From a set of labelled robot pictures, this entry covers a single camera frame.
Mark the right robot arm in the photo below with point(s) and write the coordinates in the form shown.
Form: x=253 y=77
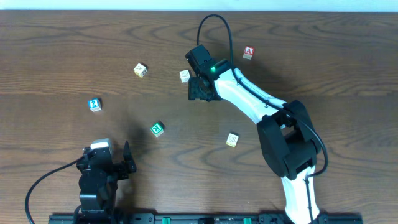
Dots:
x=287 y=138

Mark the blue number 2 block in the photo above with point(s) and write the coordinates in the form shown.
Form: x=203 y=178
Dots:
x=94 y=105

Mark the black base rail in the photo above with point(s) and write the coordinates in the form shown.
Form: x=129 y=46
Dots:
x=265 y=218

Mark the white block centre top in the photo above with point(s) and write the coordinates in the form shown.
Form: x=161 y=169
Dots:
x=184 y=76

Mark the green letter R block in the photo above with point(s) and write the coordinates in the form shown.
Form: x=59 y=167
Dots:
x=157 y=129

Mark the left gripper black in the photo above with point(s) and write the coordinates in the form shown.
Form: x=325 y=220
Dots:
x=117 y=168

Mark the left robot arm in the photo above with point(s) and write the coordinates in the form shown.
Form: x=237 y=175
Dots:
x=99 y=182

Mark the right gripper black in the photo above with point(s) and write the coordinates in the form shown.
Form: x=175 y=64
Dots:
x=196 y=93

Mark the yellow patterned block lower centre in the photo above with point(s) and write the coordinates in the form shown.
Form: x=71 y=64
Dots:
x=232 y=139

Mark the yellow edged block upper left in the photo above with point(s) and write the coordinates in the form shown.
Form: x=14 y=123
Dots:
x=140 y=70

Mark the red letter A block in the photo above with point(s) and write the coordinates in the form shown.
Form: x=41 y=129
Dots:
x=248 y=52

